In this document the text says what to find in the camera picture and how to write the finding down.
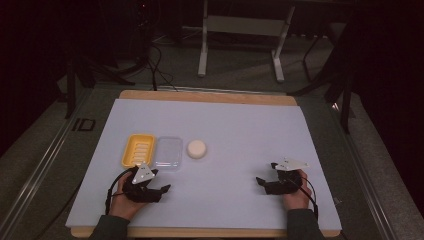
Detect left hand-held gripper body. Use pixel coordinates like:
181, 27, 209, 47
121, 162, 160, 204

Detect person's left hand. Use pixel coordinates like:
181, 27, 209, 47
108, 170, 148, 222

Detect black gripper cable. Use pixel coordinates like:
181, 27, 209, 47
289, 175, 320, 222
104, 167, 135, 216

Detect black floor cables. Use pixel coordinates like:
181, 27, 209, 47
145, 39, 179, 93

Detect yellow soap dish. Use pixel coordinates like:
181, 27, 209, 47
120, 133, 157, 169

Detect white table mat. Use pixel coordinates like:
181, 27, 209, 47
65, 97, 343, 232

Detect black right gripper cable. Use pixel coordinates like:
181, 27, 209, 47
289, 175, 320, 222

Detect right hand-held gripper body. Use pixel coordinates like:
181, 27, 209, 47
265, 157, 310, 196

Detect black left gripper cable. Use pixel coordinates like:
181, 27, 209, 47
104, 167, 135, 216

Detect white metal stand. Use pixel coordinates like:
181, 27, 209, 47
197, 0, 297, 84

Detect metal floor rail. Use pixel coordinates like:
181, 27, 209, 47
0, 87, 96, 240
329, 101, 399, 240

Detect black metal stand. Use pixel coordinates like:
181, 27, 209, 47
288, 19, 356, 135

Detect clear plastic container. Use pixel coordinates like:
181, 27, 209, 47
153, 135, 184, 172

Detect wooden table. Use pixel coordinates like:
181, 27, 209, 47
69, 89, 342, 239

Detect person's right hand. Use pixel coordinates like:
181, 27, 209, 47
282, 168, 313, 212

